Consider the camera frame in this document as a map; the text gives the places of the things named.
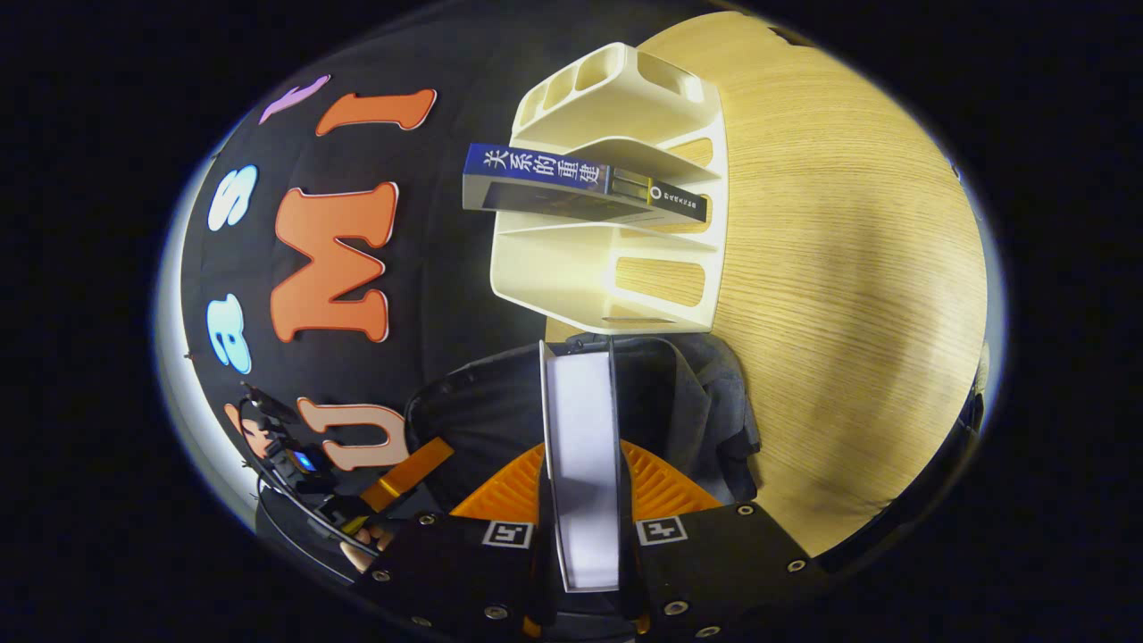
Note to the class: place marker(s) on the dark grey schoolbag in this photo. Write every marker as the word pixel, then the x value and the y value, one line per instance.
pixel 482 420

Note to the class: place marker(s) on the blue spine book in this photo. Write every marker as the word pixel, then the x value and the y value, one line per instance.
pixel 554 183

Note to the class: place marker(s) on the white plastic bookshelf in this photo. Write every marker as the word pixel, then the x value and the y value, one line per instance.
pixel 571 277

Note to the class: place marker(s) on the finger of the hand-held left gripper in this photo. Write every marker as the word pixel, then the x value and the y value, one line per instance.
pixel 411 473

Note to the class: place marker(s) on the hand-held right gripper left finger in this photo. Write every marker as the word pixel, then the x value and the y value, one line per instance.
pixel 446 563

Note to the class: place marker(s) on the black backdrop cloth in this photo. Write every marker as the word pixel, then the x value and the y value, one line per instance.
pixel 446 268

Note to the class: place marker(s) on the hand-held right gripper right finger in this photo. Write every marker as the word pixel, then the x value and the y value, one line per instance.
pixel 714 563

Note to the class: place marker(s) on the book with black-white photo cover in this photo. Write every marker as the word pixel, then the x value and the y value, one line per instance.
pixel 582 464

